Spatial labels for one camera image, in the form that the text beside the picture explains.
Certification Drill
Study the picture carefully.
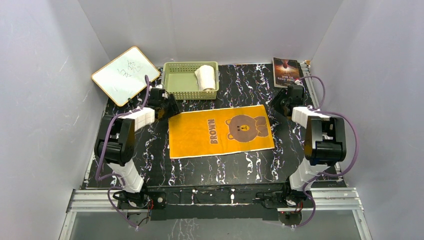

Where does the white terry towel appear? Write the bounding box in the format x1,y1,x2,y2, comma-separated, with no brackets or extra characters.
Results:
194,65,216,91

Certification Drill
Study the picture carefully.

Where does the wood framed whiteboard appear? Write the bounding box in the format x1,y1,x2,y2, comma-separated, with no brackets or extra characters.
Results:
91,46,161,107

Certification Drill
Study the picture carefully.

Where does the orange brown towel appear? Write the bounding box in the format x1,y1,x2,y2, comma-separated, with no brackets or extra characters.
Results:
168,104,275,159

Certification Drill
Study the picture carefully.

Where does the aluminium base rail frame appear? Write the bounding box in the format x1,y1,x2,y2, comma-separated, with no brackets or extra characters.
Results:
59,185,372,240

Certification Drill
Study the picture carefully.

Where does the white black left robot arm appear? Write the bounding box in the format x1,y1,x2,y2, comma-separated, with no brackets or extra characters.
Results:
94,87,181,208

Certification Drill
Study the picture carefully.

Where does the dark paperback book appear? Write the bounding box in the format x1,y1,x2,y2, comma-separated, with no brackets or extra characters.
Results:
272,57,303,88

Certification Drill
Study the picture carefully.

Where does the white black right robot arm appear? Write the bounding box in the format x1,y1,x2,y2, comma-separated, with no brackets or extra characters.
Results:
269,84,347,207

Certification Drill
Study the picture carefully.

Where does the green perforated plastic basket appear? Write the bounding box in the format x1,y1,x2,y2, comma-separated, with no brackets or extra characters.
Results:
162,61,219,100

